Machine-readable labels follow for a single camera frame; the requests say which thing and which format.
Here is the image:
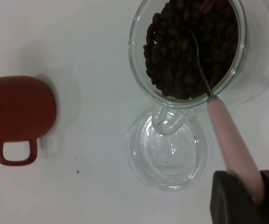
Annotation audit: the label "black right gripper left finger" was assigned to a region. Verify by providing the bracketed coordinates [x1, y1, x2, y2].
[210, 170, 262, 224]

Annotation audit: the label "pink handled metal spoon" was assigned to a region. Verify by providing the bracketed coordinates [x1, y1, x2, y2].
[188, 28, 265, 206]

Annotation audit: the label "red ceramic mug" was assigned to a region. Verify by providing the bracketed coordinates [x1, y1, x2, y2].
[0, 75, 57, 167]

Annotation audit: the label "dark coffee beans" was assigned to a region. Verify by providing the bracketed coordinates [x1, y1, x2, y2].
[142, 0, 240, 100]

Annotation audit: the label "clear glass cup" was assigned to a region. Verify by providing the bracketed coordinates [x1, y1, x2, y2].
[128, 0, 248, 137]

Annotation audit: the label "small clear glass dish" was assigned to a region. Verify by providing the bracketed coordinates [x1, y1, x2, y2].
[124, 109, 208, 192]

